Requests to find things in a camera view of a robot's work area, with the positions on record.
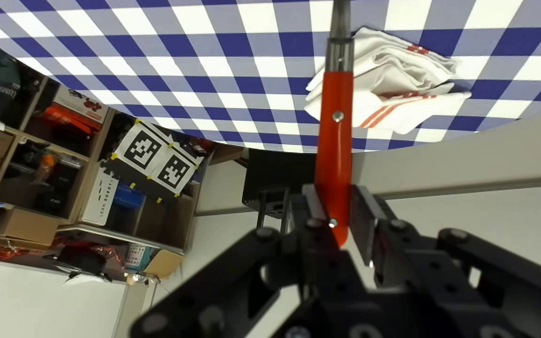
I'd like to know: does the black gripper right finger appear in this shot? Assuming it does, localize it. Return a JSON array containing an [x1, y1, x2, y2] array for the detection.
[[350, 185, 416, 292]]

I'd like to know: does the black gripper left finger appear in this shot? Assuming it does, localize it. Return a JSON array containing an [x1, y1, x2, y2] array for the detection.
[[292, 183, 347, 294]]

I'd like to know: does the red handled metal spoon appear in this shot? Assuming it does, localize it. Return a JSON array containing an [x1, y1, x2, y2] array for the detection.
[[315, 0, 354, 245]]

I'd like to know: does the white red striped cloth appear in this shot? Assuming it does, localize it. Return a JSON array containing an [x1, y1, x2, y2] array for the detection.
[[305, 25, 472, 134]]

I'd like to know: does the fiducial marker board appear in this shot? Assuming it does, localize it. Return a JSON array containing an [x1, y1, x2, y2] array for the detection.
[[106, 121, 204, 194]]

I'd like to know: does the blue white checkered tablecloth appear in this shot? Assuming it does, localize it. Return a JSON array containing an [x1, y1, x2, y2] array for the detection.
[[0, 0, 541, 151]]

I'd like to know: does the wooden shelving unit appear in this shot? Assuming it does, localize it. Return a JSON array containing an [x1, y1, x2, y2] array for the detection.
[[0, 48, 211, 281]]

